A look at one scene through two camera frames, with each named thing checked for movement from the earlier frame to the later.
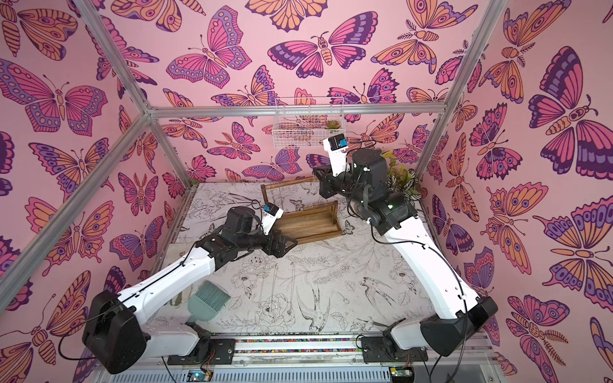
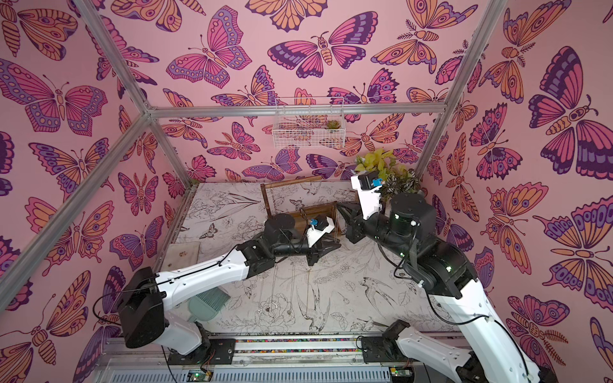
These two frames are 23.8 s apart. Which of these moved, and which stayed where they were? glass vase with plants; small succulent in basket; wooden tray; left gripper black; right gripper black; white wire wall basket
Moved: right gripper black; left gripper black
Stayed: white wire wall basket; small succulent in basket; glass vase with plants; wooden tray
